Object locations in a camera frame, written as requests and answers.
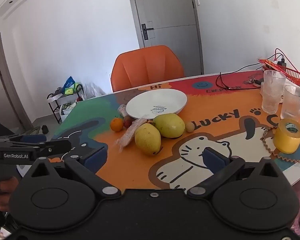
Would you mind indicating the plastic-wrapped pink food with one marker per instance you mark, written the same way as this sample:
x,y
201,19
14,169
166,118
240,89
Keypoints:
x,y
122,110
132,132

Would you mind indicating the black shoe rack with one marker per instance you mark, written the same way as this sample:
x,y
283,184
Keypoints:
x,y
54,105

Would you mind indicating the grey door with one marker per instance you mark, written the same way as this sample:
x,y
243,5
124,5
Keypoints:
x,y
170,12

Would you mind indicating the green pear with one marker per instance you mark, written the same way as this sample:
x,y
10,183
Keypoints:
x,y
170,125

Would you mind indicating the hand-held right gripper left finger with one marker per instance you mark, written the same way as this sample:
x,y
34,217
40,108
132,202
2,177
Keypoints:
x,y
98,159

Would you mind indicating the blue bag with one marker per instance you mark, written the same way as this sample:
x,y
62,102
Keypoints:
x,y
70,81

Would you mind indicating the yellow-green packet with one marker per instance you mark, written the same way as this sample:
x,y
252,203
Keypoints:
x,y
73,88

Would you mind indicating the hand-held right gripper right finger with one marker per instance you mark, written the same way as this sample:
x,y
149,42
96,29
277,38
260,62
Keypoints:
x,y
213,161

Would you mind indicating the person's left hand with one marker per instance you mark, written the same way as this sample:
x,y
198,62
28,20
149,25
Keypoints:
x,y
7,192

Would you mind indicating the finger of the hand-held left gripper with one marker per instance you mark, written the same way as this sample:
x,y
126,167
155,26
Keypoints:
x,y
36,138
56,147

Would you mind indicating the orange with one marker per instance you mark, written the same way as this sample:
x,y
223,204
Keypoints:
x,y
117,124

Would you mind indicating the clear ribbed glass cup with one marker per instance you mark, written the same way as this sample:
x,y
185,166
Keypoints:
x,y
270,106
293,102
275,80

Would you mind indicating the orange chair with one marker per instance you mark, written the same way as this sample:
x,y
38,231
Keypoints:
x,y
147,67

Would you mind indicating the red lychee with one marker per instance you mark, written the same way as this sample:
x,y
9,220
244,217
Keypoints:
x,y
127,122

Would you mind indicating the large yellow pear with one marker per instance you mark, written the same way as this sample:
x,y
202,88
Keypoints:
x,y
147,138

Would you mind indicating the tan longan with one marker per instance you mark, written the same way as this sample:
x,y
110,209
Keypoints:
x,y
189,127

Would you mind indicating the brown door frame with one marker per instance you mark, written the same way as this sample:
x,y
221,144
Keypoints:
x,y
7,80

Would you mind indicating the yellow tape roll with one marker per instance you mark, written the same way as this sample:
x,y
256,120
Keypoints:
x,y
287,140

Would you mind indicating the red plastic basket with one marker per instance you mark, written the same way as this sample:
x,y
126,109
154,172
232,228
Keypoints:
x,y
293,76

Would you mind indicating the black charger plug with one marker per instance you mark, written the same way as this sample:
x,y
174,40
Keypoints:
x,y
281,62

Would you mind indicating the white plate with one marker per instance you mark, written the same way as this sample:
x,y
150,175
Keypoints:
x,y
156,103

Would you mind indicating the bunch of keys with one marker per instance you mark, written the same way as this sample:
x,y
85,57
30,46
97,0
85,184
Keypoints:
x,y
252,81

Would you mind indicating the black shoe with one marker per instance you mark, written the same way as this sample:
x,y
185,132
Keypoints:
x,y
45,129

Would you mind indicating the brown-edged woven coaster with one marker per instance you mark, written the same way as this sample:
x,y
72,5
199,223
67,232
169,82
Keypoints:
x,y
268,143

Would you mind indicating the red snack packet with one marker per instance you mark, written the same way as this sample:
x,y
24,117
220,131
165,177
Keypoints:
x,y
272,65

